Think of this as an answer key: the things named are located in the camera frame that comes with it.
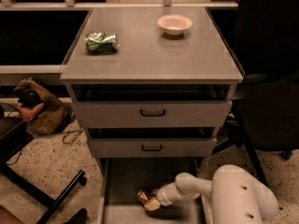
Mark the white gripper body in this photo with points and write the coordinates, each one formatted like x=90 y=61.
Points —
x=163 y=195

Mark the crushed orange can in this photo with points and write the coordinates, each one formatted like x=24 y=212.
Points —
x=144 y=197

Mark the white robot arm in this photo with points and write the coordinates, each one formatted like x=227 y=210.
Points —
x=237 y=197

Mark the bottom grey drawer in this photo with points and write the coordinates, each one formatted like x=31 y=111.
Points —
x=125 y=177

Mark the grey drawer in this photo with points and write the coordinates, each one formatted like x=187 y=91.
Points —
x=118 y=105
x=125 y=177
x=126 y=142

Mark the middle grey drawer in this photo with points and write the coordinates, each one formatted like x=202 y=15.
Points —
x=126 y=142

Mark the top grey drawer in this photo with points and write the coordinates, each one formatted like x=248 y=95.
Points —
x=118 y=105

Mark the grey drawer cabinet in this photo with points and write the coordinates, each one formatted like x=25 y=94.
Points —
x=147 y=55

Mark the crushed green can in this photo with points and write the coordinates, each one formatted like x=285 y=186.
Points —
x=101 y=42

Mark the brown bag on floor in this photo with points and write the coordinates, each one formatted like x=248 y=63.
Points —
x=42 y=111

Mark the black chair base left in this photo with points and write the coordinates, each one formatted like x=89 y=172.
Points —
x=36 y=170

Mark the white paper bowl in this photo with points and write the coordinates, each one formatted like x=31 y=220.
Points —
x=174 y=24

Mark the black office chair right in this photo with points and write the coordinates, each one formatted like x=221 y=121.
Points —
x=265 y=41

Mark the black middle drawer handle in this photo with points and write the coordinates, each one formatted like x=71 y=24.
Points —
x=151 y=148

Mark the black drawer handle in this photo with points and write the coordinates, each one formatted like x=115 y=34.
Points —
x=151 y=148
x=152 y=113

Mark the black top drawer handle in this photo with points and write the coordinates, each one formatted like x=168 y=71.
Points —
x=152 y=113

